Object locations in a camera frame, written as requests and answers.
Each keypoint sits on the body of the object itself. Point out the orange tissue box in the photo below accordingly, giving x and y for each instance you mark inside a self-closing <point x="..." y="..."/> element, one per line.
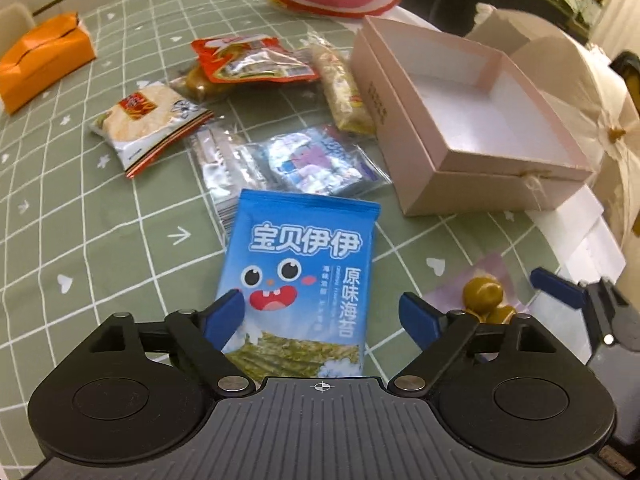
<point x="40" y="60"/>

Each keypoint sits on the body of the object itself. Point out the olive balls purple packet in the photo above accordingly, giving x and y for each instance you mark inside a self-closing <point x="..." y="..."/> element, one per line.
<point x="482" y="292"/>

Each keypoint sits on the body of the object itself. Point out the red snack packet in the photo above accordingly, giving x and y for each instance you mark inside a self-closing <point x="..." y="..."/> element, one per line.
<point x="240" y="62"/>

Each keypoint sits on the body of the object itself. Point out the yellow rice bar packet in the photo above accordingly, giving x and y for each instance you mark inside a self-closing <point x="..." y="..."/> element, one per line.
<point x="340" y="90"/>

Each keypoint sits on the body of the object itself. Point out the white rice cracker packet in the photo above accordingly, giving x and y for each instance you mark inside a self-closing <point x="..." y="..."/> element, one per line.
<point x="145" y="120"/>

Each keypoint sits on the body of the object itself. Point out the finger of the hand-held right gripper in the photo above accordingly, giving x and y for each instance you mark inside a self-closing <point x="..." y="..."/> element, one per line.
<point x="557" y="287"/>

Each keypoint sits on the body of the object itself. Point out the beige box lid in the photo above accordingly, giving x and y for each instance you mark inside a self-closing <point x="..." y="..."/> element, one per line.
<point x="565" y="70"/>

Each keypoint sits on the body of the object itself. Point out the green checked tablecloth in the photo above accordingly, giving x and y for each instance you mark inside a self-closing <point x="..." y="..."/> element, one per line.
<point x="100" y="220"/>

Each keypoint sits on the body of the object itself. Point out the brown bun clear packet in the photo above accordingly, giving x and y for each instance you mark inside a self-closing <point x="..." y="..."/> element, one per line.
<point x="195" y="82"/>

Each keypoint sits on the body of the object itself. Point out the white paper sheet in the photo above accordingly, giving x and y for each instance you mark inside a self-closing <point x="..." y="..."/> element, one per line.
<point x="575" y="240"/>

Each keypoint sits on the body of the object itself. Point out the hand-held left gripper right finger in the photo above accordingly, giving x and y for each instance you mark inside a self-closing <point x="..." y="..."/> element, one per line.
<point x="417" y="320"/>

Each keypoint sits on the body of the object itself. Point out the pink cardboard box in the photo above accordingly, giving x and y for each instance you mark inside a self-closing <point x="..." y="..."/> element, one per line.
<point x="390" y="125"/>

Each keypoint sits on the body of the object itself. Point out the blue seaweed snack packet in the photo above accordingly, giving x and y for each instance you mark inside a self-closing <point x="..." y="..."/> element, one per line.
<point x="300" y="260"/>

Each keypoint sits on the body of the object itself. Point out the clear barcode snack packet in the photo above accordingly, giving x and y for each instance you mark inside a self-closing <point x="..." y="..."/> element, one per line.
<point x="220" y="170"/>

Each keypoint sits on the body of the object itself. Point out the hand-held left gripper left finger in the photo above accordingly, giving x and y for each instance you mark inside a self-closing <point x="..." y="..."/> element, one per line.
<point x="225" y="320"/>

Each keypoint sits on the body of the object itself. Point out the silver blue purple packet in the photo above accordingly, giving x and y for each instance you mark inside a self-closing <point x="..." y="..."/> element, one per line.
<point x="310" y="160"/>

